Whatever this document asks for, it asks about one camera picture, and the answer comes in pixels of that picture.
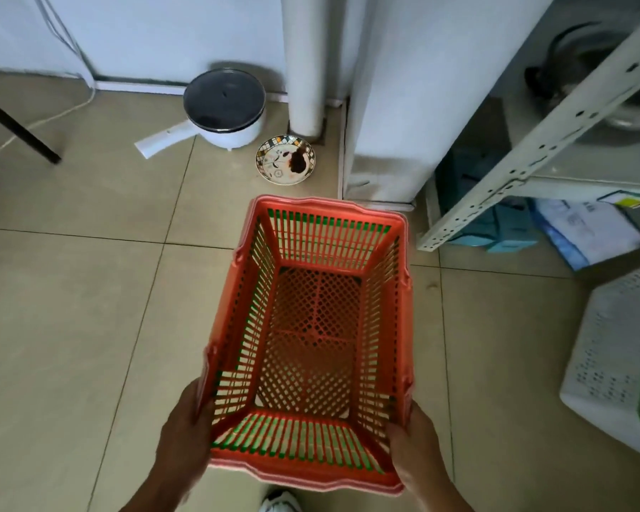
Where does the steel pot with black handle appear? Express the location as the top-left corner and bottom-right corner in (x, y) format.
(524, 22), (640, 132)

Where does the white perforated metal shelf frame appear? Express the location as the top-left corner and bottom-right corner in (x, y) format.
(416, 6), (640, 252)

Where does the white perforated plastic basket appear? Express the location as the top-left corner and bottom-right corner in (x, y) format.
(559, 261), (640, 463)

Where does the person's right forearm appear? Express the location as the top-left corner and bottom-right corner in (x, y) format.
(412, 476), (474, 512)

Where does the white paper package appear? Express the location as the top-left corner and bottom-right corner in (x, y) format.
(529, 198), (640, 271)

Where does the white power cable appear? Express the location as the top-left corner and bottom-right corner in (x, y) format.
(0, 0), (97, 158)

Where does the teal box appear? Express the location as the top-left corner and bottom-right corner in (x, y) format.
(448, 197), (538, 255)

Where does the person's right hand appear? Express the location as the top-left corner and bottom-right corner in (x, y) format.
(385, 402), (453, 496)

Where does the red plastic basket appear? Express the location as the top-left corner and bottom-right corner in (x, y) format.
(197, 195), (415, 496)

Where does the patterned ceramic bowl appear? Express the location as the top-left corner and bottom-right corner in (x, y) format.
(255, 134), (316, 186)

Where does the white electric pot with handle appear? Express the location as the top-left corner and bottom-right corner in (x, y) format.
(134, 68), (267, 159)

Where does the person's left forearm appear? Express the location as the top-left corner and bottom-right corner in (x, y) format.
(119, 471), (188, 512)

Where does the person's left hand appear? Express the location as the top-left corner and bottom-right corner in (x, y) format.
(155, 378), (215, 503)

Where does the person's white shoe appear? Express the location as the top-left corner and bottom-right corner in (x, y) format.
(259, 490), (303, 512)

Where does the white cabinet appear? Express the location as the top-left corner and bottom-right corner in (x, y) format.
(345, 0), (557, 204)

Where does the white pipe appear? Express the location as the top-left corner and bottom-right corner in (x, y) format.
(281, 0), (329, 138)

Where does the black table leg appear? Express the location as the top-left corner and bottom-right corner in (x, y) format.
(0, 90), (63, 165)

